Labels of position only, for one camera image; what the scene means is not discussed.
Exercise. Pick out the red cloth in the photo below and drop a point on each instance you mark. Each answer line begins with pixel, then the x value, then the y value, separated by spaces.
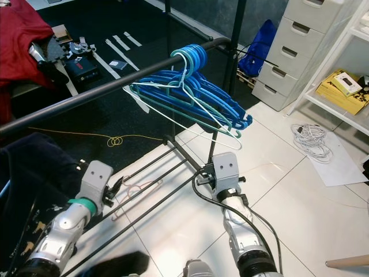
pixel 23 46

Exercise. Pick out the black metal clothes rack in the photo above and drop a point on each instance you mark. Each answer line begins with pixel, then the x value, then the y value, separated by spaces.
pixel 92 95

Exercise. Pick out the black floor carpet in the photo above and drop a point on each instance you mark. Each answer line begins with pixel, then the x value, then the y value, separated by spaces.
pixel 150 29

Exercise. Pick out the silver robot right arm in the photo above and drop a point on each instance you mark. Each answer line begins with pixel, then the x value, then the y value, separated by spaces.
pixel 242 236

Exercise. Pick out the navy printed t-shirt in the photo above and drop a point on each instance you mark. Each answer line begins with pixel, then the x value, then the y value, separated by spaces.
pixel 29 173

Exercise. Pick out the short white tape strip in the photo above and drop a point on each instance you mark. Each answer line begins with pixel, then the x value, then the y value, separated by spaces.
pixel 131 38
pixel 120 42

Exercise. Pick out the light wooden furniture leg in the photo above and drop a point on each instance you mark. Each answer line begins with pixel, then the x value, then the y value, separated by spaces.
pixel 346 261

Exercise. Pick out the robot right leg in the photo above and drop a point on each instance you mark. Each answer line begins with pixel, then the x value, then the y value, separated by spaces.
pixel 199 270

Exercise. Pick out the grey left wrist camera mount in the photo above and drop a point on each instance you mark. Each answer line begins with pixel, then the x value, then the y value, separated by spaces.
pixel 97 176

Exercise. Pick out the white drawer cabinet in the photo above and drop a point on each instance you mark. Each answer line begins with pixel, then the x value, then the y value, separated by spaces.
pixel 294 52

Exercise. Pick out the long white tape strip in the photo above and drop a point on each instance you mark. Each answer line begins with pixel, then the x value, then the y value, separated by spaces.
pixel 121 81
pixel 124 57

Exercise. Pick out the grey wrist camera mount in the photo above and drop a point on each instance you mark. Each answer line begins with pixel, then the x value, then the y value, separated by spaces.
pixel 225 170
pixel 97 176

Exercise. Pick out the white cloth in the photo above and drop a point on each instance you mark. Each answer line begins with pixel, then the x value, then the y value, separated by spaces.
pixel 4 3

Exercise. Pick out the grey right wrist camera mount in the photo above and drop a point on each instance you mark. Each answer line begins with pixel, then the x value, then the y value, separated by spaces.
pixel 225 170

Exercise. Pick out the blue fabric bag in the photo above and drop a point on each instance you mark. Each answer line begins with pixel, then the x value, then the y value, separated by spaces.
pixel 256 49

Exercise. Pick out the small clear plastic bag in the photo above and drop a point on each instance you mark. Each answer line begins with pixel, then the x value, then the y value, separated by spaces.
pixel 118 64

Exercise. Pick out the yellow cardboard box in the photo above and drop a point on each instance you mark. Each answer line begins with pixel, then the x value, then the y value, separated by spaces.
pixel 340 92

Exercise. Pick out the green plastic hanger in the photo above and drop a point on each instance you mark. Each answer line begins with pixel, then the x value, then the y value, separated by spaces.
pixel 173 109

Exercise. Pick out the wooden pallet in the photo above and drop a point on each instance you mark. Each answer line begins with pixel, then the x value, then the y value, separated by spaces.
pixel 245 78

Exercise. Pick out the white open shelf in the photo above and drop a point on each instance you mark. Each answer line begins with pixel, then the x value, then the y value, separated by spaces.
pixel 334 98

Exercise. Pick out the pale wooden slat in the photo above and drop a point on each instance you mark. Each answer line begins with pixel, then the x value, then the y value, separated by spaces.
pixel 72 86

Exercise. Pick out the white paper sheet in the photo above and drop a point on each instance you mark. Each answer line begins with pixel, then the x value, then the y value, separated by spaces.
pixel 331 167

